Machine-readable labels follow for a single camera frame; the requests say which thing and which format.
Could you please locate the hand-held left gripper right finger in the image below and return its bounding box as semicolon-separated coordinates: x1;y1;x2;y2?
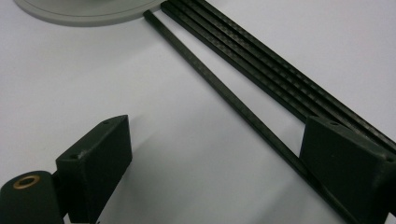
299;115;396;224

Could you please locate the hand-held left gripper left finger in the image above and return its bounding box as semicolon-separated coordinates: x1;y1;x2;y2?
55;114;134;224

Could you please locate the black carbon fibre rod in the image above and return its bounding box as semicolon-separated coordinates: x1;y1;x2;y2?
142;8;360;224
160;1;312;124
183;0;396;155
167;0;337;124

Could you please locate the grey round coaster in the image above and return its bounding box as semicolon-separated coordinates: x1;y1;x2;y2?
13;0;166;28

